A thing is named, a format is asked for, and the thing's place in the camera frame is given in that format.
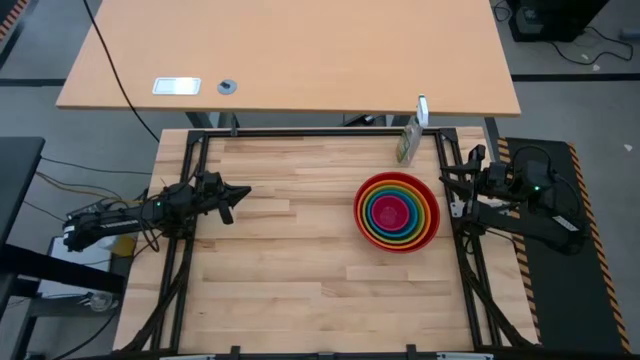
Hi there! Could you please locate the clear glass jar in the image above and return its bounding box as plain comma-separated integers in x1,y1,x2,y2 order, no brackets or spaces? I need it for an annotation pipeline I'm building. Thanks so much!
89,292,119,312

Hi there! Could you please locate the black side table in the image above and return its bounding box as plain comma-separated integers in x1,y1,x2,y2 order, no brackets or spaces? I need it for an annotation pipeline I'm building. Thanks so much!
0,136,46,246

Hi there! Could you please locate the long black cable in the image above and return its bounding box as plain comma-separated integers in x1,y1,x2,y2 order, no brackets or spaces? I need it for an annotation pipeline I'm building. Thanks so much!
82,0,161,144

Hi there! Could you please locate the black hazard-striped floor mat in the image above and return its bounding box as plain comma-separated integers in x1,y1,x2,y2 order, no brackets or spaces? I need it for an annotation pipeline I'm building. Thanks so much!
494,137,634,354
0,0,30,42

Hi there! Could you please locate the green bowl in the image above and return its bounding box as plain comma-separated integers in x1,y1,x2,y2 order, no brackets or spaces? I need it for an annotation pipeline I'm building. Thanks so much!
362,183,428,244

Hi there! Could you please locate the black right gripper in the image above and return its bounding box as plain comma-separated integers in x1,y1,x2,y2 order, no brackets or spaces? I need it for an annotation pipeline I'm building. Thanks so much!
439,144,510,201

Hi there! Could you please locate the white plastic clamp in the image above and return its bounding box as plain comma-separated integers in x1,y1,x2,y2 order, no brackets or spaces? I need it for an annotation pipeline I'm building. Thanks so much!
416,94,430,129

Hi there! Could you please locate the orange bowl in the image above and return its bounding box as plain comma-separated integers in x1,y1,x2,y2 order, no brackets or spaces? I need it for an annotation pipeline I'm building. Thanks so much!
357,178,432,250

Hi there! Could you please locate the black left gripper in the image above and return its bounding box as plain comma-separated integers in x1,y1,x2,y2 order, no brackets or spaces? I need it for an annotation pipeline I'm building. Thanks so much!
193,171,252,225

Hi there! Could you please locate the large red bowl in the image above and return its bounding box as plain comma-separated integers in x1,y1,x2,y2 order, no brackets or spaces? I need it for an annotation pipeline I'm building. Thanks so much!
353,171,442,255

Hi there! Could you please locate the black power adapter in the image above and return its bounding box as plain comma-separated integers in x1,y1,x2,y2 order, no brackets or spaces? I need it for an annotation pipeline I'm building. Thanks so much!
67,201,109,220

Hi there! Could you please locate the yellow object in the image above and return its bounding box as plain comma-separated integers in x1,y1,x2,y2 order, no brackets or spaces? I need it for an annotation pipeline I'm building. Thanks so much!
112,235,137,257

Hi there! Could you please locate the beige wooden desk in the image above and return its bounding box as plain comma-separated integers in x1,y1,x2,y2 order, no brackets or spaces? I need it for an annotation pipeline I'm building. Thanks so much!
55,0,522,118

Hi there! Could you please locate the black floor cable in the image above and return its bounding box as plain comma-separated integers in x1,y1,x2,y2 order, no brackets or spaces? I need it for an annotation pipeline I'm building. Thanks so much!
549,27,635,66

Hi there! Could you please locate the blue bowl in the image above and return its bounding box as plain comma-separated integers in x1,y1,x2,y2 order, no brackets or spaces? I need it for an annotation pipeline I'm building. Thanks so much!
365,188,424,239

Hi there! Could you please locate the thin black cable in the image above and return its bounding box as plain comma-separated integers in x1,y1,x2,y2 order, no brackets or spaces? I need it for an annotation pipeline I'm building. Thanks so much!
39,157,152,176

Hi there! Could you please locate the white paper sheet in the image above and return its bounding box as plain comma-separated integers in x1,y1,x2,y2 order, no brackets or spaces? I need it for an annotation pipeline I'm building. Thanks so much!
39,237,114,299

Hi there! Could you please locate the black computer tower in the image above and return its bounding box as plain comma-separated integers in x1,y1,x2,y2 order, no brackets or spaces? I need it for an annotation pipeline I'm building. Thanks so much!
507,0,611,44

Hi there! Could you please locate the black metal table frame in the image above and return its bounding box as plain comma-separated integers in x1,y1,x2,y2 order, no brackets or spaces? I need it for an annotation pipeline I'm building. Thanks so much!
119,127,536,360

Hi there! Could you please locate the black beam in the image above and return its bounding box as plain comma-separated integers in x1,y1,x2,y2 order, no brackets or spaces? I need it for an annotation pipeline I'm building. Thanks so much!
0,243,126,295

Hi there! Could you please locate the small pink bowl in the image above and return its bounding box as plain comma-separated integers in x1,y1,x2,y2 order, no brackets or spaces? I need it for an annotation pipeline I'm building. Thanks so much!
371,194,418,234

